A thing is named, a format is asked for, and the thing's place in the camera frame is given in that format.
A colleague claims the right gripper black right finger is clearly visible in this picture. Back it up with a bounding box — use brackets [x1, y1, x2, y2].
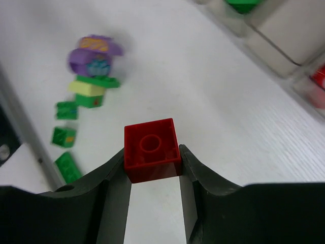
[179, 145, 324, 243]

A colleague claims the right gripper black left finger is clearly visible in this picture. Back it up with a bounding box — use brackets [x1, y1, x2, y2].
[1, 151, 131, 243]

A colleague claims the green long lego brick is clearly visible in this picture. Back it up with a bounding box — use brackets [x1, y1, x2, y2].
[54, 151, 82, 184]

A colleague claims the red large lego brick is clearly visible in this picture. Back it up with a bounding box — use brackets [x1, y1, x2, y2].
[124, 118, 182, 184]

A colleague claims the green square lego brick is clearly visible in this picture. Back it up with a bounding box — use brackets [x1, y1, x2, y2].
[55, 101, 78, 120]

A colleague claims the yellow-green slope lego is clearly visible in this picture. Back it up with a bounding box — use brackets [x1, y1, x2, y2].
[69, 80, 105, 108]

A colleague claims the green round lego piece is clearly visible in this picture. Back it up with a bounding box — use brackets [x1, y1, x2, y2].
[75, 75, 120, 88]

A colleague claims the red ring lego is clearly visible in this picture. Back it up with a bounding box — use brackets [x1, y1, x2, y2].
[310, 65, 324, 109]

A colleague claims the purple flower lego piece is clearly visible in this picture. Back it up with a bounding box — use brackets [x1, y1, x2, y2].
[68, 35, 124, 77]

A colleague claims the green small square lego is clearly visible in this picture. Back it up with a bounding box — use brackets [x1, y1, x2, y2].
[225, 0, 263, 15]

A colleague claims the clear bin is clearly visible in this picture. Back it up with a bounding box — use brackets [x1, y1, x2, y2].
[292, 56, 324, 118]
[195, 0, 261, 37]
[245, 0, 324, 77]

